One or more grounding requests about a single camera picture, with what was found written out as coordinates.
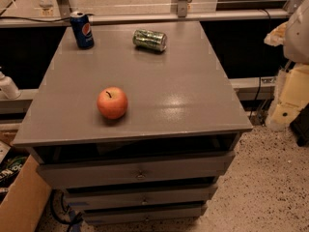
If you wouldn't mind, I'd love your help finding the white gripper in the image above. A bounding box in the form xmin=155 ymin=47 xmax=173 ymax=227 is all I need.
xmin=266 ymin=63 xmax=309 ymax=130

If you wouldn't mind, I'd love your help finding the green soda can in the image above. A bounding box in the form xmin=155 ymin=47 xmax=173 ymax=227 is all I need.
xmin=132 ymin=29 xmax=167 ymax=52

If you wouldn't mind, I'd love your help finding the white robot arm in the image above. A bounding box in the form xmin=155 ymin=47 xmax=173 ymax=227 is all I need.
xmin=264 ymin=0 xmax=309 ymax=131

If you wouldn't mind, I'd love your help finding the blue Pepsi can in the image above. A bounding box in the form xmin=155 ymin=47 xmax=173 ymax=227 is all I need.
xmin=70 ymin=12 xmax=95 ymax=49

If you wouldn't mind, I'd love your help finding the grey drawer cabinet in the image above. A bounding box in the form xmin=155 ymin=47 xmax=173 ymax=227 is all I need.
xmin=14 ymin=22 xmax=251 ymax=216

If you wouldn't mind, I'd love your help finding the red apple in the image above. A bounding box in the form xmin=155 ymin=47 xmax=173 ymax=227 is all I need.
xmin=97 ymin=87 xmax=128 ymax=120

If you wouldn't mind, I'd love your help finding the bottom grey drawer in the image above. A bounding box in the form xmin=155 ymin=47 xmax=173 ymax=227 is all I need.
xmin=83 ymin=202 xmax=207 ymax=224

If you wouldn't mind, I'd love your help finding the grey drawer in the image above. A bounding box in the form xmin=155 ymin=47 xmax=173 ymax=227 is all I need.
xmin=83 ymin=202 xmax=207 ymax=224
xmin=37 ymin=152 xmax=235 ymax=189
xmin=65 ymin=184 xmax=218 ymax=211

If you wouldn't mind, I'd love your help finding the middle grey drawer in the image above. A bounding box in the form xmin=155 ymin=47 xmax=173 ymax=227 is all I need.
xmin=65 ymin=184 xmax=218 ymax=211

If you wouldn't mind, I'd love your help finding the top grey drawer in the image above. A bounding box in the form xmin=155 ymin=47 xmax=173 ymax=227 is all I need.
xmin=37 ymin=152 xmax=235 ymax=189

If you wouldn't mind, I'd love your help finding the white cylinder on left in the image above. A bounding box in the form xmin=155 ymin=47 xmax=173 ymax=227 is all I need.
xmin=0 ymin=72 xmax=21 ymax=100

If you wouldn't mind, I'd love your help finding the green snack package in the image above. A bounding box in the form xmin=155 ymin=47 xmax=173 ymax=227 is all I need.
xmin=0 ymin=156 xmax=27 ymax=195

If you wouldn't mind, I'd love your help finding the cardboard box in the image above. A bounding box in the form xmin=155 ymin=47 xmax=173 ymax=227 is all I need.
xmin=0 ymin=130 xmax=52 ymax=232

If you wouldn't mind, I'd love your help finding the metal frame rail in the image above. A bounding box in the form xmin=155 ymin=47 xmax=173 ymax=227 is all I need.
xmin=0 ymin=9 xmax=290 ymax=28

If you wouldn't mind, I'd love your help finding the black cable under cabinet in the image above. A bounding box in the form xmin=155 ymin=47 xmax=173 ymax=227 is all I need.
xmin=48 ymin=190 xmax=84 ymax=232

